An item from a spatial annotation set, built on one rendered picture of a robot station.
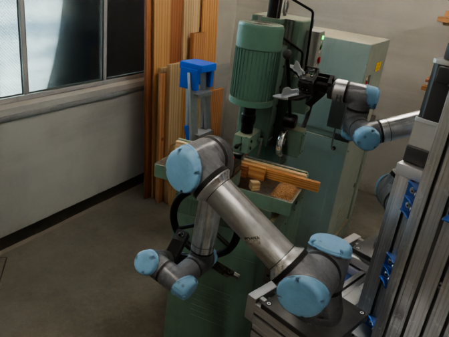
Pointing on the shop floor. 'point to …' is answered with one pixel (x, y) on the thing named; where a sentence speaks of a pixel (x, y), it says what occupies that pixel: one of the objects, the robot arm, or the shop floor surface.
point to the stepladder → (192, 89)
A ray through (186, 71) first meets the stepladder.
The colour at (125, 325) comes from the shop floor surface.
